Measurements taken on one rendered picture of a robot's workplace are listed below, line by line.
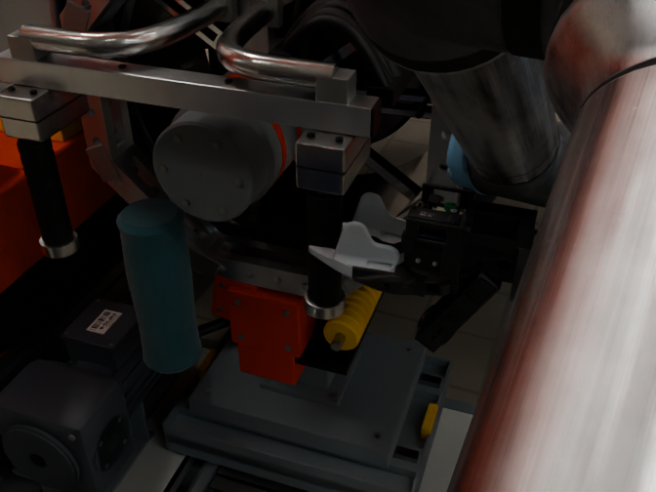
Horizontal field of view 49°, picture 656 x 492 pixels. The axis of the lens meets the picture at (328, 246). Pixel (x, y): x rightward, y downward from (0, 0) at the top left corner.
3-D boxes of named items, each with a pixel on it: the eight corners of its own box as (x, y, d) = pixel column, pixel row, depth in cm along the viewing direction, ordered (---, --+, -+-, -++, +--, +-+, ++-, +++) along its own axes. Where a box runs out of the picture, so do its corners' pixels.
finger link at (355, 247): (308, 207, 70) (404, 216, 69) (309, 257, 73) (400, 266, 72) (302, 224, 67) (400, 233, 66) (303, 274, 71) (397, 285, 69)
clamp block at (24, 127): (92, 111, 84) (83, 67, 81) (42, 144, 77) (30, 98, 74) (55, 105, 86) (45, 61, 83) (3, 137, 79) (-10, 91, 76)
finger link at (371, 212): (335, 176, 75) (418, 196, 72) (334, 224, 78) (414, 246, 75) (320, 189, 73) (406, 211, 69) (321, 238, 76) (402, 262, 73)
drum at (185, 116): (321, 157, 101) (320, 60, 93) (260, 238, 84) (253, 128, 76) (229, 143, 104) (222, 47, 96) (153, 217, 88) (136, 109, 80)
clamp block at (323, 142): (371, 155, 75) (373, 108, 72) (344, 197, 68) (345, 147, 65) (325, 148, 77) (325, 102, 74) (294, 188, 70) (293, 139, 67)
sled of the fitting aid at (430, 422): (448, 389, 160) (453, 356, 154) (409, 525, 132) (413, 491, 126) (242, 339, 173) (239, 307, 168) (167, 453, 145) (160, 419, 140)
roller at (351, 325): (401, 258, 132) (403, 231, 129) (353, 365, 109) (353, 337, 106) (371, 252, 134) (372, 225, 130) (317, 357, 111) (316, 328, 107)
